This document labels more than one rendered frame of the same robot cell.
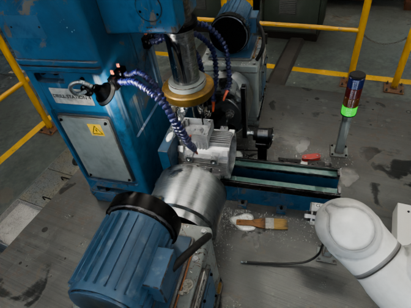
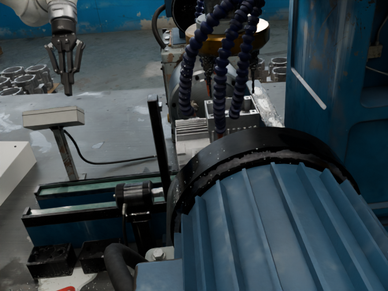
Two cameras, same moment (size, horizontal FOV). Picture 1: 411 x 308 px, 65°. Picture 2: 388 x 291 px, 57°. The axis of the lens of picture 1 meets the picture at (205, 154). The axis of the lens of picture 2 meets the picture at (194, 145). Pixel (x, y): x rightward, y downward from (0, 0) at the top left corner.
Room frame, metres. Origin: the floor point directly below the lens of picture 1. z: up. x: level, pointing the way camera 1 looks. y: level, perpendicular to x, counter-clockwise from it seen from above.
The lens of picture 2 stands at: (1.66, -0.35, 1.53)
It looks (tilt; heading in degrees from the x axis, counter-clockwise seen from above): 32 degrees down; 159
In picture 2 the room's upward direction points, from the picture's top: 6 degrees counter-clockwise
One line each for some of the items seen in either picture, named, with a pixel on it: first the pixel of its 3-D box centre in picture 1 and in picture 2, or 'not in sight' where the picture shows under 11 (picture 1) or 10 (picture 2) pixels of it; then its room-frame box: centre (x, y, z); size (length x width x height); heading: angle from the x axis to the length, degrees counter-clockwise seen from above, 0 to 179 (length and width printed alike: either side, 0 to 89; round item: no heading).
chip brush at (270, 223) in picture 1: (262, 223); not in sight; (0.71, -0.18, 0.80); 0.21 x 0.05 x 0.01; 76
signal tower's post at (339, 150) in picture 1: (347, 117); not in sight; (1.04, -0.63, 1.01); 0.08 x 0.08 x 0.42; 69
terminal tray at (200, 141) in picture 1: (196, 133); (231, 119); (0.97, 0.02, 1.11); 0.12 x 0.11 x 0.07; 69
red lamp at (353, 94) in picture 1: (353, 90); not in sight; (1.04, -0.63, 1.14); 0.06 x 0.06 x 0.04
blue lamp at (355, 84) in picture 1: (356, 80); not in sight; (1.04, -0.63, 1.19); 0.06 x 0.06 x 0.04
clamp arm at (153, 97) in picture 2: (244, 112); (160, 152); (1.03, -0.18, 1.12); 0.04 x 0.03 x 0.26; 69
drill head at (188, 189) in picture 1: (181, 220); (205, 90); (0.62, 0.11, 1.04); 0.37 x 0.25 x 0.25; 159
